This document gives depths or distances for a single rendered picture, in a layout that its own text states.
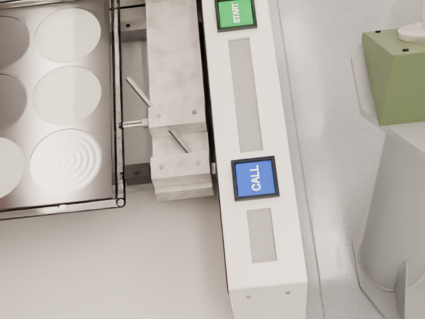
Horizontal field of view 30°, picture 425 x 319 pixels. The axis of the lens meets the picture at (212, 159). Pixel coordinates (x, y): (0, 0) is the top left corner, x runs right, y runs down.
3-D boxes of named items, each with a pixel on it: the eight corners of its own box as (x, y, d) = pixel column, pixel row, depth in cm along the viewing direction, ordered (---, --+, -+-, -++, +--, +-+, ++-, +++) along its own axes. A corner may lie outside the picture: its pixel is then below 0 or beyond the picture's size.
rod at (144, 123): (119, 132, 113) (117, 127, 111) (119, 124, 113) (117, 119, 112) (152, 129, 112) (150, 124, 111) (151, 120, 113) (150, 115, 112)
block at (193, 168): (153, 188, 109) (150, 178, 106) (153, 166, 110) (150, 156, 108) (212, 181, 109) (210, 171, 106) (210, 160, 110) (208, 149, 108)
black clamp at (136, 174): (126, 186, 109) (123, 178, 107) (126, 171, 110) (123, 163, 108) (152, 183, 109) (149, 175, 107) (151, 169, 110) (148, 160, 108)
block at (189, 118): (152, 137, 113) (148, 127, 110) (150, 117, 114) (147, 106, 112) (207, 131, 112) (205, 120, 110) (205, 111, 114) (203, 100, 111)
